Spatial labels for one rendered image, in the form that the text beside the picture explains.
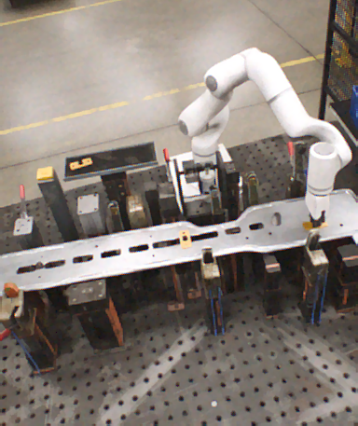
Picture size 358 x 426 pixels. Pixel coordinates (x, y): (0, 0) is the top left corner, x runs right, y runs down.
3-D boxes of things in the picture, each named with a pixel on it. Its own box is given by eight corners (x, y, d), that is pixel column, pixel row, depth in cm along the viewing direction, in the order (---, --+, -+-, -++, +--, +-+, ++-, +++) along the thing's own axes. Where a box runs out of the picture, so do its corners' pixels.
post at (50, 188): (67, 256, 207) (35, 184, 177) (68, 243, 212) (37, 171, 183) (84, 253, 207) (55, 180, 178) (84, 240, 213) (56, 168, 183)
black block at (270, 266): (264, 325, 170) (265, 278, 151) (256, 302, 178) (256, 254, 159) (285, 322, 171) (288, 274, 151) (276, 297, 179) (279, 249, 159)
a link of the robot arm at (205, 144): (186, 147, 211) (182, 104, 194) (218, 130, 217) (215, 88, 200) (202, 160, 204) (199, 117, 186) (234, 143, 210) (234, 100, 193)
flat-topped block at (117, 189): (121, 246, 207) (98, 171, 177) (120, 233, 213) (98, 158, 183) (143, 242, 208) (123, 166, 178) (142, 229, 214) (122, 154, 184)
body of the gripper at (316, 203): (303, 177, 155) (301, 201, 162) (314, 198, 147) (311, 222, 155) (324, 173, 155) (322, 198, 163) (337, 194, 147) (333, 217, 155)
